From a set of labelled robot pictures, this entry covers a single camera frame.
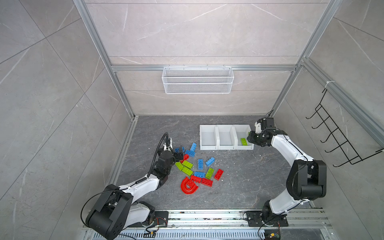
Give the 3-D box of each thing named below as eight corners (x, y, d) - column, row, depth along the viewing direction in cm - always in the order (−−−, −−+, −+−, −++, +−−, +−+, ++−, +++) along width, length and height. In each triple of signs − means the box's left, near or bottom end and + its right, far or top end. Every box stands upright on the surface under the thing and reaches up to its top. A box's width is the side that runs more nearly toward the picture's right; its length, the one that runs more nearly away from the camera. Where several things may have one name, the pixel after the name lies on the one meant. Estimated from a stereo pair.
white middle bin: (216, 150, 101) (217, 144, 96) (214, 131, 112) (215, 124, 107) (235, 150, 101) (237, 144, 96) (231, 131, 112) (233, 124, 107)
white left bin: (200, 151, 101) (200, 145, 96) (199, 130, 113) (199, 124, 107) (217, 151, 101) (219, 145, 96) (215, 130, 113) (216, 124, 107)
